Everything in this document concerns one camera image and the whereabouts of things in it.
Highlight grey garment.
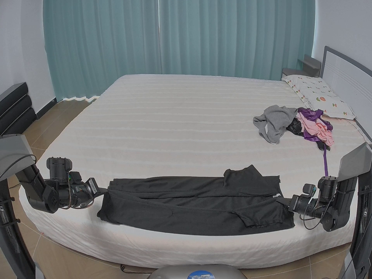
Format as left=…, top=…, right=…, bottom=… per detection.
left=253, top=105, right=298, bottom=145

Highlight white printed pillow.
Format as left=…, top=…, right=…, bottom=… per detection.
left=281, top=74, right=356, bottom=119

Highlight black cable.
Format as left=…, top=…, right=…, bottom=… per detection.
left=299, top=212, right=324, bottom=231
left=59, top=173, right=96, bottom=211
left=119, top=266, right=154, bottom=275

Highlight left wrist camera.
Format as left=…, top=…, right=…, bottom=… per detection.
left=69, top=171, right=83, bottom=187

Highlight blue-green curtain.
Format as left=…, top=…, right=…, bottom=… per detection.
left=43, top=0, right=162, bottom=102
left=159, top=0, right=317, bottom=81

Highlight pink garment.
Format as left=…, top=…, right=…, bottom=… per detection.
left=299, top=116, right=335, bottom=147

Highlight black shiny garment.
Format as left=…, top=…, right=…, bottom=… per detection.
left=286, top=118, right=304, bottom=136

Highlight black T-shirt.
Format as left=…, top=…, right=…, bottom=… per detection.
left=96, top=164, right=295, bottom=236

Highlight bed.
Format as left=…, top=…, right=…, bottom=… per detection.
left=19, top=46, right=372, bottom=268

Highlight purple garment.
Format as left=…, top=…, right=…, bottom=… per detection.
left=296, top=107, right=333, bottom=177

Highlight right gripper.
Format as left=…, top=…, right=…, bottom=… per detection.
left=288, top=194, right=319, bottom=218

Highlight grey bedside table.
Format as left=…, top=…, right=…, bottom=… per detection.
left=281, top=54, right=322, bottom=78

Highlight black chest of drawers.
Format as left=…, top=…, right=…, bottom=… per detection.
left=0, top=82, right=38, bottom=136

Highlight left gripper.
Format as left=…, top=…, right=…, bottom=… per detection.
left=69, top=178, right=101, bottom=209

